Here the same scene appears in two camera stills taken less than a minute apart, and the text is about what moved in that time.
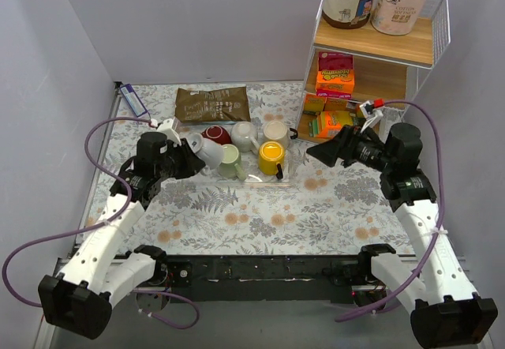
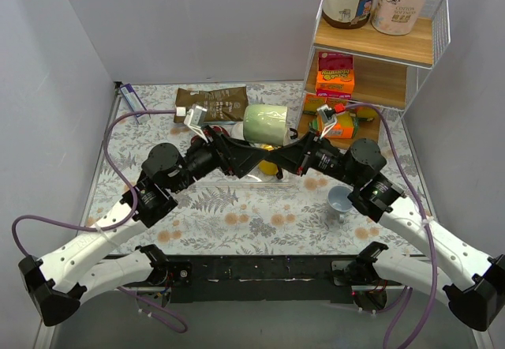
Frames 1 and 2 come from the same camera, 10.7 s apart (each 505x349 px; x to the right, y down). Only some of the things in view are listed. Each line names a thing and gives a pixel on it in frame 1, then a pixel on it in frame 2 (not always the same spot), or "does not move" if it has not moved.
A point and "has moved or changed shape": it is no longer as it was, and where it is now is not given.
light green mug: x=230 y=166 has moved or changed shape
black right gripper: x=343 y=148 -> x=304 y=155
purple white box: x=133 y=99 does not move
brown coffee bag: x=228 y=104 does not move
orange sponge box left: x=312 y=104 does not move
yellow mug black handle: x=271 y=155 does not move
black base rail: x=274 y=279 does not move
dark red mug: x=217 y=133 does not move
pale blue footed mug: x=210 y=151 has moved or changed shape
